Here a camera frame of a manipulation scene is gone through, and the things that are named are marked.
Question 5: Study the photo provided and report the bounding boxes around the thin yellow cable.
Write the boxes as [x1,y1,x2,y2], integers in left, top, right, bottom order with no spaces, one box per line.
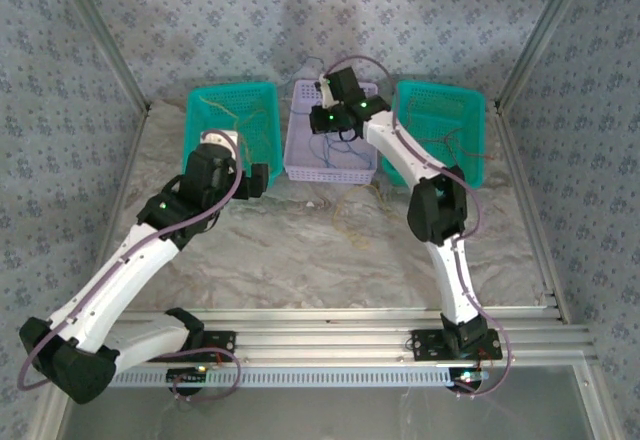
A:
[199,101,275,161]
[332,183,399,251]

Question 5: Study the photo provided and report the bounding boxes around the thin red cable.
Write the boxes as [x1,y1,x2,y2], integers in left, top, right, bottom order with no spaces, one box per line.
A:
[439,127,496,164]
[397,97,426,141]

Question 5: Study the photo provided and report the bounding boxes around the lavender plastic mesh basket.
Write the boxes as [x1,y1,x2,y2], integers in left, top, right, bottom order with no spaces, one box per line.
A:
[282,78,380,185]

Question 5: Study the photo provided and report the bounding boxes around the teal plastic mesh basket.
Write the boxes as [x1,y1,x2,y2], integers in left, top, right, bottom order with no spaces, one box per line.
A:
[382,81,487,190]
[180,82,282,194]

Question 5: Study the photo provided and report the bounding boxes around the black controller board with LED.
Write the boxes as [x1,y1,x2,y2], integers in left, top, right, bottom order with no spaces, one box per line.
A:
[166,367,210,394]
[448,367,490,394]

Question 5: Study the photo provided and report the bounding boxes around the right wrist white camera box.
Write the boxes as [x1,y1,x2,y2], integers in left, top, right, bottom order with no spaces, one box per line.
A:
[318,73,336,109]

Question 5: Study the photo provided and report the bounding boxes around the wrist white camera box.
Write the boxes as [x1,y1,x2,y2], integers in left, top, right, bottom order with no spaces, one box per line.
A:
[318,73,336,109]
[200,129,241,154]

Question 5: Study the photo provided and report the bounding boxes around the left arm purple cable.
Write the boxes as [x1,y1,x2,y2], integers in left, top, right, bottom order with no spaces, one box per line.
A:
[17,129,245,404]

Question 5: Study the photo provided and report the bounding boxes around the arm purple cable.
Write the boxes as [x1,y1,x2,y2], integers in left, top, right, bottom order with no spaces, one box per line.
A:
[324,54,514,401]
[17,129,245,404]

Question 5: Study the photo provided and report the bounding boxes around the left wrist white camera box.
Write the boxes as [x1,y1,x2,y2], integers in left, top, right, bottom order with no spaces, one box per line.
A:
[200,129,241,154]

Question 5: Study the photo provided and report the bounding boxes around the aluminium frame side rail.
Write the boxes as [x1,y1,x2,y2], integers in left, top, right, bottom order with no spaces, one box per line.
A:
[94,104,151,281]
[492,102,574,324]

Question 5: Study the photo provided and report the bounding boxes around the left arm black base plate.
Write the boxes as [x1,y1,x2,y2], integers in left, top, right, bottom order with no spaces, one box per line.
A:
[144,330,237,364]

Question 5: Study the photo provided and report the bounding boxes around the aluminium mounting rail beam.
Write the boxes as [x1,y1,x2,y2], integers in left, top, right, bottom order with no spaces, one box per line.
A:
[104,308,599,367]

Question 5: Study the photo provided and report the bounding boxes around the aluminium frame post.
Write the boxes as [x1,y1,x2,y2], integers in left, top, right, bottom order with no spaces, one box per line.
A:
[49,0,152,112]
[494,0,599,111]

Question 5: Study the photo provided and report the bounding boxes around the grey slotted cable duct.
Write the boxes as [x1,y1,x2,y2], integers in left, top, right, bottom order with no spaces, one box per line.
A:
[109,365,454,390]

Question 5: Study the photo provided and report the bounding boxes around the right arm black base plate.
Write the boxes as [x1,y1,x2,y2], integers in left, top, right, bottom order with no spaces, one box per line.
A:
[409,328,504,362]

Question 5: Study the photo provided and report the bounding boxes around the aluminium frame leg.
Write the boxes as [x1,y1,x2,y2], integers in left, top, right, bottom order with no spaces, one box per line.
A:
[572,359,609,440]
[32,399,69,440]

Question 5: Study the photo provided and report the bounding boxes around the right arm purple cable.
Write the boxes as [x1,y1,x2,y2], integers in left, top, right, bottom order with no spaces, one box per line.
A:
[324,54,514,401]

